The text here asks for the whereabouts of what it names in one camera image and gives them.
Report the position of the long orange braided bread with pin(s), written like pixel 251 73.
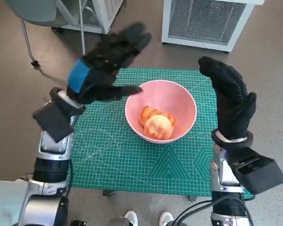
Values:
pixel 145 115

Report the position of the white wheeled mesh cabinet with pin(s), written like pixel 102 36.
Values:
pixel 106 11

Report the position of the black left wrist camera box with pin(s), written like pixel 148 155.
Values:
pixel 54 122

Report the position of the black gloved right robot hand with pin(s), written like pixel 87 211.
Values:
pixel 233 108

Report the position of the pink bowl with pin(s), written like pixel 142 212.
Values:
pixel 167 99

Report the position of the thin metal pole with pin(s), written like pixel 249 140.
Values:
pixel 82 28

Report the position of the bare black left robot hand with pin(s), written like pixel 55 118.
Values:
pixel 101 61

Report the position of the grey chair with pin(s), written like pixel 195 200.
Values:
pixel 33 10

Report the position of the round pale bread bun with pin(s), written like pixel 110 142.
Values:
pixel 158 128

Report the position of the green cutting mat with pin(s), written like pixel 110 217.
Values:
pixel 122 160

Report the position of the person's leg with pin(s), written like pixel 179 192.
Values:
pixel 4 204

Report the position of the black table foot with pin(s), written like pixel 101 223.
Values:
pixel 108 193
pixel 192 199

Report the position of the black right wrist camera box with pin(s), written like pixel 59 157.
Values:
pixel 259 171

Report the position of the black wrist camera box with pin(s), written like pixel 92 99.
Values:
pixel 259 171
pixel 54 122

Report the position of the wide white mesh cabinet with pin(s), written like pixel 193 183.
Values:
pixel 202 21

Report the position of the white shoe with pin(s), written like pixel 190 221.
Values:
pixel 166 219
pixel 131 217

